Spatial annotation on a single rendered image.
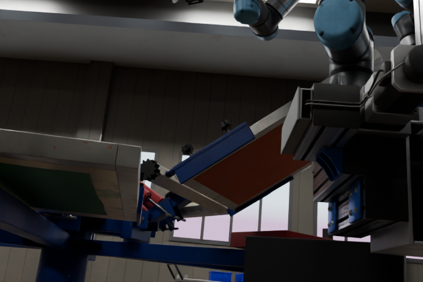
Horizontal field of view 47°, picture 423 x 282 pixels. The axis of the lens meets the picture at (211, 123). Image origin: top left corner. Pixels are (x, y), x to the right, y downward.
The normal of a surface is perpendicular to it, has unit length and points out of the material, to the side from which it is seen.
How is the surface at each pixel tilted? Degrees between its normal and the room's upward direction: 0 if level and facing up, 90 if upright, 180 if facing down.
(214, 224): 90
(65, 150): 90
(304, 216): 90
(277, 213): 90
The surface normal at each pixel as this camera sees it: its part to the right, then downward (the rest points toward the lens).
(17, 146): 0.14, -0.30
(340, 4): -0.43, -0.19
